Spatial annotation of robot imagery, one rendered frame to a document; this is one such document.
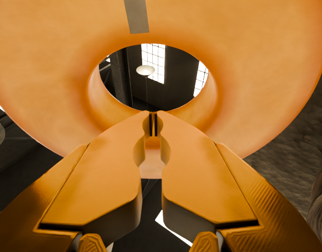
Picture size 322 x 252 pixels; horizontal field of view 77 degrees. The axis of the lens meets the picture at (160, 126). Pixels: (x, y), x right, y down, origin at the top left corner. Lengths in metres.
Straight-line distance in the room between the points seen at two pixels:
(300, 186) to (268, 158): 0.12
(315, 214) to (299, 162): 0.16
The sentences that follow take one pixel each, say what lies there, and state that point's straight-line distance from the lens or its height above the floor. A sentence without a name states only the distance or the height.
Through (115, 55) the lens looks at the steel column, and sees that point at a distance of 4.66.
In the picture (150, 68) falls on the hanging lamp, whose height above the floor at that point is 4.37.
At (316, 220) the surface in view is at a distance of 0.54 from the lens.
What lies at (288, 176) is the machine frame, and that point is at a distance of 0.69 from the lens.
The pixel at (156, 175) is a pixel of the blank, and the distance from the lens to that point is 0.16.
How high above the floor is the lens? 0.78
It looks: 47 degrees up
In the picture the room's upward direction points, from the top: 179 degrees counter-clockwise
